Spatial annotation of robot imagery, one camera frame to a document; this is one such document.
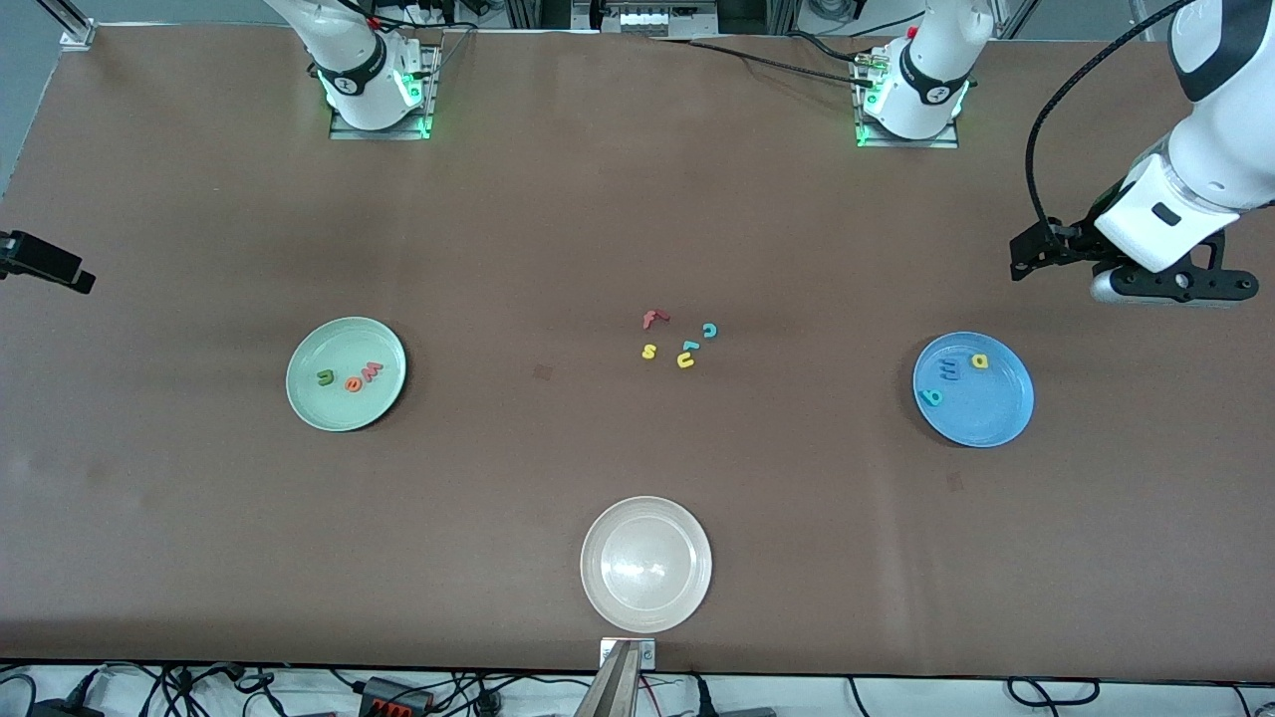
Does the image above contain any blue plate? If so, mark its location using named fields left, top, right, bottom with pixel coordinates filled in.
left=912, top=332, right=1035, bottom=449

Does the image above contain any green plate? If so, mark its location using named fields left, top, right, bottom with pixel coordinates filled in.
left=286, top=317, right=407, bottom=433

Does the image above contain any beige plate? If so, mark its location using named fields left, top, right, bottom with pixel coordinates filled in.
left=580, top=496, right=714, bottom=634

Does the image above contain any black red power strip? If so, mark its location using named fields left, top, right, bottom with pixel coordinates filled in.
left=357, top=676, right=435, bottom=714

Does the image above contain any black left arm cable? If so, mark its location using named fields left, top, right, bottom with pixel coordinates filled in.
left=1026, top=0, right=1192, bottom=232

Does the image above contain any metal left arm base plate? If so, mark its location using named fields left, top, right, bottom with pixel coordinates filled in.
left=854, top=50, right=960, bottom=150

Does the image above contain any aluminium corner bracket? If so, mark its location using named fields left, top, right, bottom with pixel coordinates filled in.
left=35, top=0, right=98, bottom=51

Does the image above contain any short black table cable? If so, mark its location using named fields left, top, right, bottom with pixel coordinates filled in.
left=787, top=30, right=883, bottom=66

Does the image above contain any long black table cable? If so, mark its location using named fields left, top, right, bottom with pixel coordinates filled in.
left=647, top=36, right=880, bottom=89

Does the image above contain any black looped floor cable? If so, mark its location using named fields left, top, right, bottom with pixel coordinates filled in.
left=1006, top=676, right=1102, bottom=709

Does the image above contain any grey metal frame device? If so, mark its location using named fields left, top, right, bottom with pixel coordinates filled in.
left=596, top=0, right=720, bottom=39

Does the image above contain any metal camera mount pole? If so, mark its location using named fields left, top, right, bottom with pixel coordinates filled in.
left=574, top=637, right=658, bottom=717

